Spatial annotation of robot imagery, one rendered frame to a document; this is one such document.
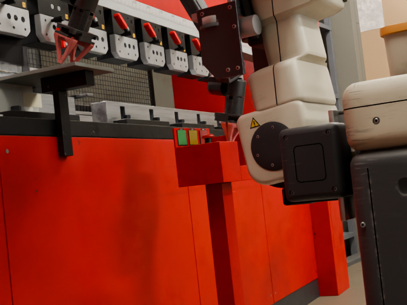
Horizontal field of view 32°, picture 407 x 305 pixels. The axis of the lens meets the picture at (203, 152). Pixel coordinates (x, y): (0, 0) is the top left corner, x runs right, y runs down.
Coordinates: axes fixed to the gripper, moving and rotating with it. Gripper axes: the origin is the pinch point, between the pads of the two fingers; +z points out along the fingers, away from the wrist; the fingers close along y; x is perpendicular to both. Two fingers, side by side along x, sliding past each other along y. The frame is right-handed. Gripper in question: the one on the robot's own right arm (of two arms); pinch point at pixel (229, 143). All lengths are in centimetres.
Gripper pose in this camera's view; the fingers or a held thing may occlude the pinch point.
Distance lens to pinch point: 221.3
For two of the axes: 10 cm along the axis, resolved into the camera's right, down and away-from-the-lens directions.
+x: -5.5, 0.1, -8.4
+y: -8.3, -1.4, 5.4
